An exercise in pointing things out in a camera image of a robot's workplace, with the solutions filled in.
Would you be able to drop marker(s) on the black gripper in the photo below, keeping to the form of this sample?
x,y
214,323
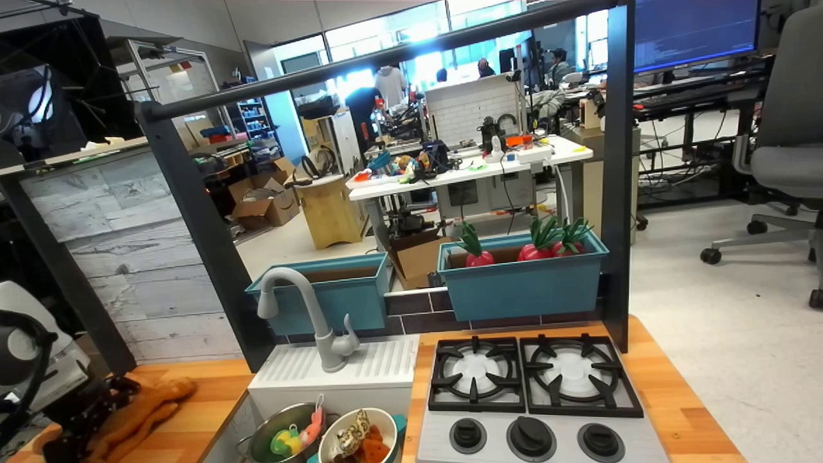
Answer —
x,y
78,415

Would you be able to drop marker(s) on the orange terry cloth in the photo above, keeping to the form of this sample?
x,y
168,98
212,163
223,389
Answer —
x,y
146,415

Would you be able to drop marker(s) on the green yellow plush toy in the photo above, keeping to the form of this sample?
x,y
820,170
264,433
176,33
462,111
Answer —
x,y
284,444

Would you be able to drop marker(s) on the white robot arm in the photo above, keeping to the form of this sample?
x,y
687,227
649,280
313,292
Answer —
x,y
61,361

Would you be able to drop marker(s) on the white toy sink unit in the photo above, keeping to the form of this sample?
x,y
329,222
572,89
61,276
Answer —
x,y
378,370

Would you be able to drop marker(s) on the grey toy stove body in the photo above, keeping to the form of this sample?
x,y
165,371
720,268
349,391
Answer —
x,y
430,447

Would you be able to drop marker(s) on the black stove knob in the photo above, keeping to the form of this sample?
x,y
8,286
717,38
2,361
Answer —
x,y
468,435
532,438
601,442

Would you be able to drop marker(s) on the steel bowl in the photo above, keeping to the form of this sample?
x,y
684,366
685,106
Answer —
x,y
255,442

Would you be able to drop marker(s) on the grey toy faucet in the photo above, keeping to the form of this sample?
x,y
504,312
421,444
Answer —
x,y
322,344

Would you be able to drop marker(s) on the open cardboard box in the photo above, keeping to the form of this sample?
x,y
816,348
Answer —
x,y
266,206

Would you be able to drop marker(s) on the small orange plush toy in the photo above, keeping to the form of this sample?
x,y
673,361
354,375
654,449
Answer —
x,y
378,449

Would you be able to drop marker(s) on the plywood cabinet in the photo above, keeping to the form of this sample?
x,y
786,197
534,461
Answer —
x,y
331,214

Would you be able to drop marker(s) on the dark brick backsplash strip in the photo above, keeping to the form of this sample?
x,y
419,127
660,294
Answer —
x,y
421,312

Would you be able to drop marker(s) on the black burner grate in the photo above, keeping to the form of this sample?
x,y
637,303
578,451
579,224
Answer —
x,y
439,399
631,404

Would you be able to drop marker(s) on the white metal shelf rack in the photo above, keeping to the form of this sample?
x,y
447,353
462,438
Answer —
x,y
172,80

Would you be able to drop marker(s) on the cardboard box under table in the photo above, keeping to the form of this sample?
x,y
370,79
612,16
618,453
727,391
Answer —
x,y
419,262

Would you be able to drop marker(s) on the person in black shirt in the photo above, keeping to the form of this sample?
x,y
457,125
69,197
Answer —
x,y
362,118

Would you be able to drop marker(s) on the red toy radish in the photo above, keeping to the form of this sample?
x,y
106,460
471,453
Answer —
x,y
478,255
534,247
572,233

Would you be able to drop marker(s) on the person in white shirt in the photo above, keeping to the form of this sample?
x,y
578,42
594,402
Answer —
x,y
393,85

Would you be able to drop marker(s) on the teal planter box with radishes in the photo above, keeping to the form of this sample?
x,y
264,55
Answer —
x,y
524,286

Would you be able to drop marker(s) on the white work table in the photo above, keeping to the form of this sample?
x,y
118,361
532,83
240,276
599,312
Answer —
x,y
479,174

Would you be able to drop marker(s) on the white board on table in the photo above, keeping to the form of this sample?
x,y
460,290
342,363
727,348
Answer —
x,y
471,106

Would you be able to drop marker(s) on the black office desk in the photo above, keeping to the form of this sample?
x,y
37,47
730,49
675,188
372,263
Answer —
x,y
685,93

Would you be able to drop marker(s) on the blue computer monitor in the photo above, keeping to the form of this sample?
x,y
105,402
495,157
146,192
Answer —
x,y
696,35

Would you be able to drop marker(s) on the grey office chair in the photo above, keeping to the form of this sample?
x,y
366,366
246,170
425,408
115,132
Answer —
x,y
793,130

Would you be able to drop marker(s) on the black toy kitchen frame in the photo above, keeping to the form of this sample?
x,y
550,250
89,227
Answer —
x,y
618,170

